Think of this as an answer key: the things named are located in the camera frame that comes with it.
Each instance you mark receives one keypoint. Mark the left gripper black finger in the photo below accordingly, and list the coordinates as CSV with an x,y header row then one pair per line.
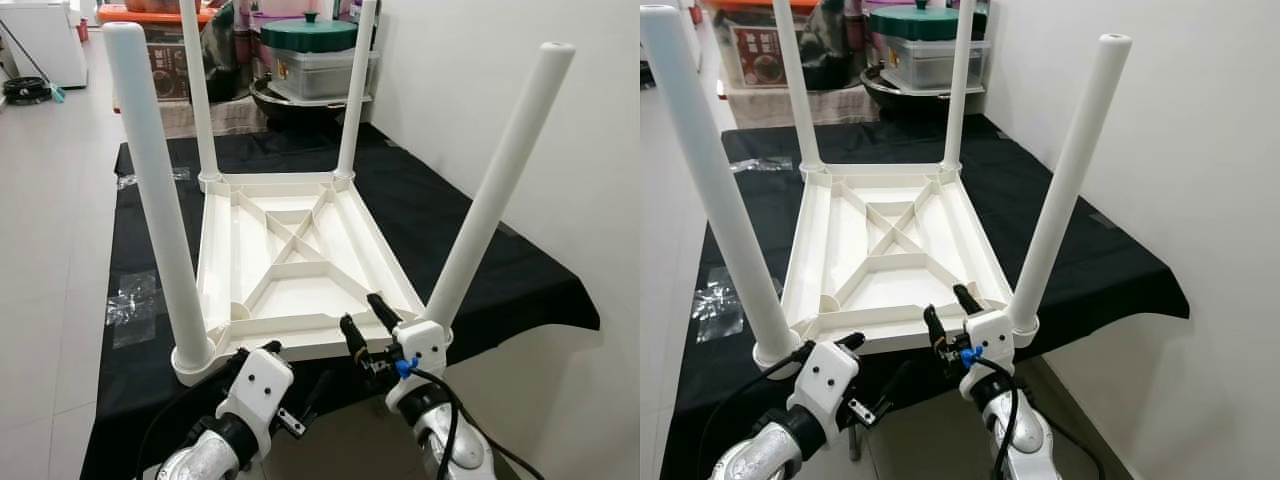
x,y
270,346
318,388
850,340
897,380

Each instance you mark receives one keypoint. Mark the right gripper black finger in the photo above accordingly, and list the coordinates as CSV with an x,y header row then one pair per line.
x,y
967,298
933,325
385,310
352,335

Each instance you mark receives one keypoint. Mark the white plastic table top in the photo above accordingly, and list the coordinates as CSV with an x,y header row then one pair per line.
x,y
890,250
300,260

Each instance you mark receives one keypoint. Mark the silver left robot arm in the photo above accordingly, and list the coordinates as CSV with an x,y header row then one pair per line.
x,y
205,460
765,455

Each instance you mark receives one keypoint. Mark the clear plastic wrapper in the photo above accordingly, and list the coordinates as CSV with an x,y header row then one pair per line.
x,y
132,305
150,178
760,164
718,300

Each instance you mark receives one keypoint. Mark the grey tape patch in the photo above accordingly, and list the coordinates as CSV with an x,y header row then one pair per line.
x,y
1103,220
510,228

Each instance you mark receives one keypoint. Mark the black wok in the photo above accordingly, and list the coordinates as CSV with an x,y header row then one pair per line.
x,y
910,100
300,110

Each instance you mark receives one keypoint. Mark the brown cloth covered bench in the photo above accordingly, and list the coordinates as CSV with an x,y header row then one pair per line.
x,y
790,105
240,118

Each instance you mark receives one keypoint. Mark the clear plastic container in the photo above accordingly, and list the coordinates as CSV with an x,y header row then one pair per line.
x,y
315,75
925,65

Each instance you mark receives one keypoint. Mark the green pot lid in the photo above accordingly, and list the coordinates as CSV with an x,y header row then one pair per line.
x,y
310,35
920,22

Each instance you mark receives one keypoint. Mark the black bag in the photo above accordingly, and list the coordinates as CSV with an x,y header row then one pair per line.
x,y
225,55
825,50

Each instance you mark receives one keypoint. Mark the orange lid storage box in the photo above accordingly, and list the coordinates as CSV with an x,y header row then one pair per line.
x,y
760,55
165,60

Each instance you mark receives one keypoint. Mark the small black floor object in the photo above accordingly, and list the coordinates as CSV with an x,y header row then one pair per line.
x,y
25,90
646,75

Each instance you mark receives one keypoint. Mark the teal head floor mop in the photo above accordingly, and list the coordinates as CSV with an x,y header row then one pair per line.
x,y
35,68

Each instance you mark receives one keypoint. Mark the white floor appliance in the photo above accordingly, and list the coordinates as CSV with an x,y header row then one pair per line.
x,y
45,40

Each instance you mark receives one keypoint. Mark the metal table frame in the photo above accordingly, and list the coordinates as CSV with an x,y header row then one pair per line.
x,y
855,440

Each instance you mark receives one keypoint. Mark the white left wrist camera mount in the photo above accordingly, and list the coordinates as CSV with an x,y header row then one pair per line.
x,y
825,378
258,385

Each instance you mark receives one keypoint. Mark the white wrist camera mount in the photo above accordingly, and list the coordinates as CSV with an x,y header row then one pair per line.
x,y
425,345
825,378
990,335
258,385

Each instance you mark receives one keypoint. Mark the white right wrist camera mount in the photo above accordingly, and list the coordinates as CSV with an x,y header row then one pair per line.
x,y
990,335
425,345

